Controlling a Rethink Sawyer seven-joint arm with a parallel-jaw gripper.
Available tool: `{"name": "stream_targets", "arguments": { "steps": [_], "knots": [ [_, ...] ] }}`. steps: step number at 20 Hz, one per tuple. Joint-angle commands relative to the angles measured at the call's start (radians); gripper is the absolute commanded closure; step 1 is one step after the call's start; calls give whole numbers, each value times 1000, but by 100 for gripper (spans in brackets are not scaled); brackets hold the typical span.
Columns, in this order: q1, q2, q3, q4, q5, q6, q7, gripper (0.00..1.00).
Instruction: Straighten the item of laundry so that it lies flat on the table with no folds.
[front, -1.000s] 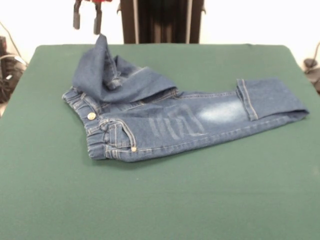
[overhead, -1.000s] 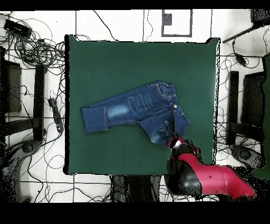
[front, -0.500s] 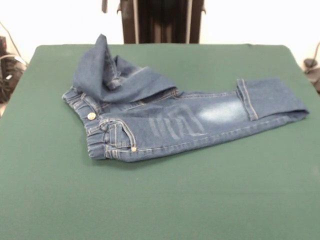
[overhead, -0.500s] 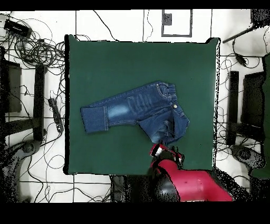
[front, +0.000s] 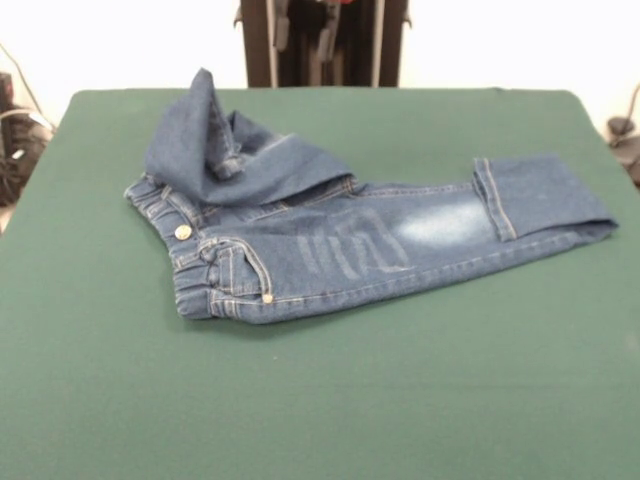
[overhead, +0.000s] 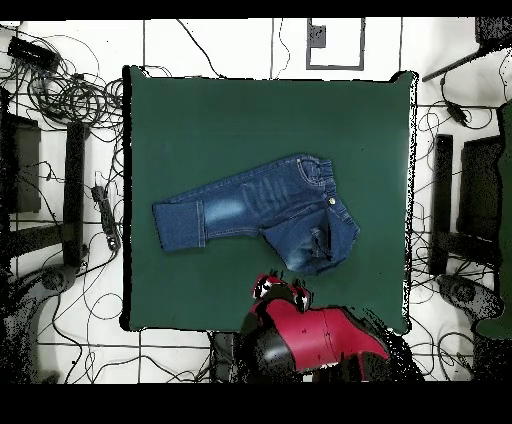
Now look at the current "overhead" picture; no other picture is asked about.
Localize blue denim jeans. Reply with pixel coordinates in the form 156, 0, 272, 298
151, 152, 361, 276

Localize dark flat panel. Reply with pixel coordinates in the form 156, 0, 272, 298
456, 134, 504, 243
0, 113, 42, 215

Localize dark green table cloth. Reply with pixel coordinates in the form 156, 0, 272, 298
121, 65, 419, 335

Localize black power strip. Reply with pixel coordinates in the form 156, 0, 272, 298
90, 184, 122, 252

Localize black stand bar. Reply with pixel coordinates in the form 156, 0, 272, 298
428, 133, 454, 276
62, 121, 88, 268

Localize grey floor socket plate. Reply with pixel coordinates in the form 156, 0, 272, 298
307, 24, 327, 49

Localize grey stand base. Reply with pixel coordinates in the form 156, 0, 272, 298
435, 273, 505, 321
0, 263, 79, 383

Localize small black power adapter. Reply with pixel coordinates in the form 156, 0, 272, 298
444, 100, 470, 126

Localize black stand with rod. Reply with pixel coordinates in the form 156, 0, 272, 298
421, 16, 512, 83

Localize black adapter box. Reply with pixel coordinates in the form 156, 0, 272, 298
6, 35, 62, 74

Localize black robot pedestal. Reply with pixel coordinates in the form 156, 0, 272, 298
209, 330, 241, 383

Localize grey floor hatch frame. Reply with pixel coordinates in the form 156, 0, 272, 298
306, 17, 366, 72

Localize coil of black cables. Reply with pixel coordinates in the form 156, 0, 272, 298
27, 73, 124, 130

